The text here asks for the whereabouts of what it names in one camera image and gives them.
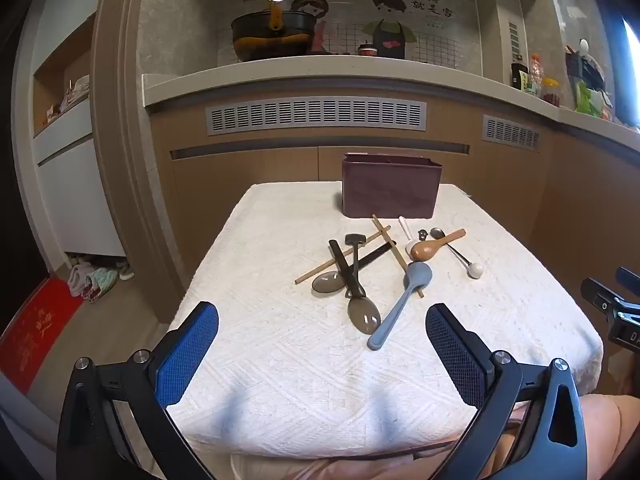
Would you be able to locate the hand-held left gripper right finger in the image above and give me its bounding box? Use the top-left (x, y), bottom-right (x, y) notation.
top-left (425, 303), bottom-right (587, 480)

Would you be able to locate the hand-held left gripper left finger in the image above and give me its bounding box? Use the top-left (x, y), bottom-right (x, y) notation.
top-left (56, 301), bottom-right (219, 480)

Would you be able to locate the wooden spoon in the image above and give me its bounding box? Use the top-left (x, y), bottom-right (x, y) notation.
top-left (409, 228), bottom-right (467, 262)

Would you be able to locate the white long-handled spoon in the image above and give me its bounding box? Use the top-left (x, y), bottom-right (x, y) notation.
top-left (398, 216), bottom-right (415, 255)

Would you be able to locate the wooden chopstick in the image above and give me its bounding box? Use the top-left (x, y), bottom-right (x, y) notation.
top-left (294, 226), bottom-right (392, 285)
top-left (371, 215), bottom-right (426, 298)

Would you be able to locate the brown utensil holder box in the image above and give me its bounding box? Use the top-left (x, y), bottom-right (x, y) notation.
top-left (341, 154), bottom-right (441, 220)

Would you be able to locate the black basket with utensils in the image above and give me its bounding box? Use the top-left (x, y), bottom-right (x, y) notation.
top-left (565, 39), bottom-right (607, 92)

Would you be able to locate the grey-blue plastic spoon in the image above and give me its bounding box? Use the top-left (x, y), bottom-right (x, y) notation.
top-left (367, 261), bottom-right (434, 351)

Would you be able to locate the white textured table cloth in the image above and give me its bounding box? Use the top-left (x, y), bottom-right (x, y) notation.
top-left (165, 181), bottom-right (604, 461)

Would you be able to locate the person's leg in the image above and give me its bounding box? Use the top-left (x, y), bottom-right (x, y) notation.
top-left (500, 392), bottom-right (640, 480)

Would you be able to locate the pile of slippers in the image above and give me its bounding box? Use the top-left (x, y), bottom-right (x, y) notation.
top-left (66, 254), bottom-right (135, 305)

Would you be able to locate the small metal spoon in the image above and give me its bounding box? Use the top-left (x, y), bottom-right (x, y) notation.
top-left (429, 227), bottom-right (473, 267)

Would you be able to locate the black flat stick utensil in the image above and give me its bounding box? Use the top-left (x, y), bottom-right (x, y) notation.
top-left (328, 239), bottom-right (366, 299)

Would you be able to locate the translucent brown plastic spoon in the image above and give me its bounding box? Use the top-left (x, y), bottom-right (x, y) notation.
top-left (312, 243), bottom-right (399, 294)

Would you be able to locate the red door mat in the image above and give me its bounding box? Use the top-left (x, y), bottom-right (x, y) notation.
top-left (0, 276), bottom-right (85, 395)

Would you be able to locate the green plastic bag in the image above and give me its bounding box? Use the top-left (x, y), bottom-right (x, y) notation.
top-left (574, 81), bottom-right (614, 122)

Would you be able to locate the short grey vent grille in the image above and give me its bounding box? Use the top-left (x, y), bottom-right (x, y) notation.
top-left (482, 114), bottom-right (542, 154)

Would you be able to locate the white shelf cabinet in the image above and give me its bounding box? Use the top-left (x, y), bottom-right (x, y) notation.
top-left (11, 7), bottom-right (127, 263)

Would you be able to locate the window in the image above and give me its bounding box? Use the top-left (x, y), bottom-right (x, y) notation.
top-left (606, 7), bottom-right (640, 126)

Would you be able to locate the orange-capped plastic bottle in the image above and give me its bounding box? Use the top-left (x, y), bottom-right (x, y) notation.
top-left (528, 53), bottom-right (544, 97)

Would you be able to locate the long grey vent grille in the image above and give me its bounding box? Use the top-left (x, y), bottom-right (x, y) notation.
top-left (205, 99), bottom-right (429, 136)

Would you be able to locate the clutter on shelf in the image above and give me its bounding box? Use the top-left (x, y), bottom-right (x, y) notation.
top-left (41, 74), bottom-right (92, 127)

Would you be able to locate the grey kitchen countertop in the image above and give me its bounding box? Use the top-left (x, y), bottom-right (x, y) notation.
top-left (141, 55), bottom-right (640, 148)

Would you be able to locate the grey spoon with black handle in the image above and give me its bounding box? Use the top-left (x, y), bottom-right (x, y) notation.
top-left (344, 233), bottom-right (382, 335)

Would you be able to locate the cartoon wall poster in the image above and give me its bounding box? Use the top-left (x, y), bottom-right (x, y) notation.
top-left (216, 0), bottom-right (484, 69)

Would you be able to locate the black wok with orange handles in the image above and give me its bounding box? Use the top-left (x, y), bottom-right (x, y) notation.
top-left (230, 0), bottom-right (319, 63)

